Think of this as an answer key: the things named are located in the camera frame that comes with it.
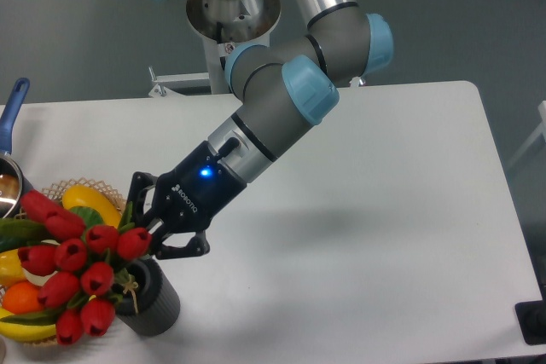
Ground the woven wicker basket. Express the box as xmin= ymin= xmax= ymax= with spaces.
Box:
xmin=1 ymin=178 xmax=125 ymax=346

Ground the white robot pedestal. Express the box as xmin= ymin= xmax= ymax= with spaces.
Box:
xmin=147 ymin=0 xmax=368 ymax=98

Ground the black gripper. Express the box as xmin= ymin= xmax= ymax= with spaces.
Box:
xmin=127 ymin=140 xmax=247 ymax=260

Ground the red tulip bouquet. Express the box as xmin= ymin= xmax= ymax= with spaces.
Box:
xmin=1 ymin=190 xmax=152 ymax=345

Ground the green leafy bok choy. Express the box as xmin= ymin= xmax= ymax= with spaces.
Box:
xmin=69 ymin=206 xmax=104 ymax=228

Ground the blue handled saucepan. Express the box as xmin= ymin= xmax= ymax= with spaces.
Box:
xmin=1 ymin=78 xmax=32 ymax=218

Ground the yellow squash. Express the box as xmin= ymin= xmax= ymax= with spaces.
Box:
xmin=61 ymin=184 xmax=121 ymax=228

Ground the white round radish slice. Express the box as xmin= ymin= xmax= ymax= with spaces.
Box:
xmin=23 ymin=269 xmax=56 ymax=287

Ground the dark grey ribbed vase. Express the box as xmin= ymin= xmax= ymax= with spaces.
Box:
xmin=115 ymin=257 xmax=181 ymax=337

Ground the white furniture frame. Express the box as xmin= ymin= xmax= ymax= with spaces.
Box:
xmin=508 ymin=101 xmax=545 ymax=173

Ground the black device at table edge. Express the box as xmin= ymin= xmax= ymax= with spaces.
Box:
xmin=514 ymin=300 xmax=545 ymax=345

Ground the yellow bell pepper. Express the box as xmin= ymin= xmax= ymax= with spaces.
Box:
xmin=0 ymin=249 xmax=26 ymax=288

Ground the yellow banana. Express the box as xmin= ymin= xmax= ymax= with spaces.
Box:
xmin=1 ymin=321 xmax=56 ymax=343

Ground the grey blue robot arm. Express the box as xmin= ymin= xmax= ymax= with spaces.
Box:
xmin=120 ymin=0 xmax=393 ymax=259

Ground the orange fruit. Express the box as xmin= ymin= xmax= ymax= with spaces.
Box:
xmin=2 ymin=281 xmax=44 ymax=315

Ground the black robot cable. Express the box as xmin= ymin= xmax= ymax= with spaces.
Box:
xmin=215 ymin=21 xmax=231 ymax=73

